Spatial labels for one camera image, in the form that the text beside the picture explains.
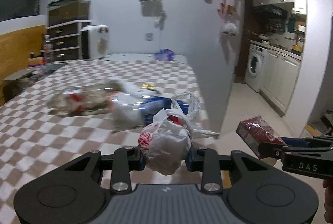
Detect white washing machine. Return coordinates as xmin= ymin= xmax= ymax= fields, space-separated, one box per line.
xmin=245 ymin=44 xmax=267 ymax=93

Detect red snack wrapper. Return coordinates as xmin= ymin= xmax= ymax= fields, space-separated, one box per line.
xmin=236 ymin=116 xmax=286 ymax=159

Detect white space heater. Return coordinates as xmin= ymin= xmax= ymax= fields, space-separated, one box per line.
xmin=80 ymin=25 xmax=111 ymax=60

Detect blue purple plastic bag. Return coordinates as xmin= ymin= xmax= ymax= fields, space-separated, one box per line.
xmin=154 ymin=49 xmax=175 ymax=61

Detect white kitchen cabinets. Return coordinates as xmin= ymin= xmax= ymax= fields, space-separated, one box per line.
xmin=260 ymin=50 xmax=300 ymax=115

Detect clear zip bag orange stripe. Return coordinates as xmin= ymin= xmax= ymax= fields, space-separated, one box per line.
xmin=107 ymin=91 xmax=155 ymax=132

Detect white plush sheep toy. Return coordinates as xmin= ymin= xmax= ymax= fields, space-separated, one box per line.
xmin=222 ymin=23 xmax=238 ymax=35

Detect white paper towel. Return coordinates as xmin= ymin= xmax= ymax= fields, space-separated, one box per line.
xmin=107 ymin=78 xmax=150 ymax=98

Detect black range hood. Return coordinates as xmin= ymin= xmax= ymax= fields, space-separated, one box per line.
xmin=252 ymin=4 xmax=287 ymax=19

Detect white plastic bag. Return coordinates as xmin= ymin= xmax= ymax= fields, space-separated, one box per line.
xmin=138 ymin=91 xmax=220 ymax=175

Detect wall power socket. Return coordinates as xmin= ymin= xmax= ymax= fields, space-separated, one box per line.
xmin=145 ymin=33 xmax=154 ymax=41

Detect checkered beige tablecloth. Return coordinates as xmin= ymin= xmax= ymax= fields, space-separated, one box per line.
xmin=1 ymin=60 xmax=201 ymax=223

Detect gold foil wrapper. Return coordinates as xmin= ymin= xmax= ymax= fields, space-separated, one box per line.
xmin=142 ymin=84 xmax=156 ymax=90

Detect clear plastic water bottle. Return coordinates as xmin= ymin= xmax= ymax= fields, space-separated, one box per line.
xmin=47 ymin=83 xmax=114 ymax=117

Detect black drawer cabinet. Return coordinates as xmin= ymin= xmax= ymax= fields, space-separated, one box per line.
xmin=46 ymin=20 xmax=91 ymax=63

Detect crushed blue drink can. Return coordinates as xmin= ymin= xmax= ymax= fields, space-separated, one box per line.
xmin=141 ymin=96 xmax=190 ymax=125

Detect upright small water bottle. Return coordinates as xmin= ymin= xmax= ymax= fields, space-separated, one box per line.
xmin=43 ymin=34 xmax=54 ymax=65

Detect person's hand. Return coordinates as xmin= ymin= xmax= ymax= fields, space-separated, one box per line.
xmin=323 ymin=180 xmax=333 ymax=223

